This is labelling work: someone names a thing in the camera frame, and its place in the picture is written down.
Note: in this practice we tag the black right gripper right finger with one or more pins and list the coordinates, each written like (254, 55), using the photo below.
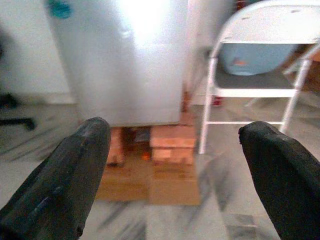
(285, 180)

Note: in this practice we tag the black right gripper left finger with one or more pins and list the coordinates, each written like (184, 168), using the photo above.
(57, 180)

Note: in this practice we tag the silver fridge door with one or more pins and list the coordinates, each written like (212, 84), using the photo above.
(120, 75)

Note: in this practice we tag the teal round fridge magnet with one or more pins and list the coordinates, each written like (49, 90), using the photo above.
(60, 8)

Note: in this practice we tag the black chair base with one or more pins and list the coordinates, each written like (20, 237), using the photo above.
(15, 122)

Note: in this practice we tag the small orange object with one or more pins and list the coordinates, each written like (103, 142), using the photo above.
(146, 157)

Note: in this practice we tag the brown cardboard sheet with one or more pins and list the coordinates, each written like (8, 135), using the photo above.
(172, 190)

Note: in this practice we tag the light blue plastic tub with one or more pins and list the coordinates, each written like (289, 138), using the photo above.
(255, 60)

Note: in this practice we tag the white folding chair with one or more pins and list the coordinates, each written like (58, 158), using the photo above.
(270, 22)

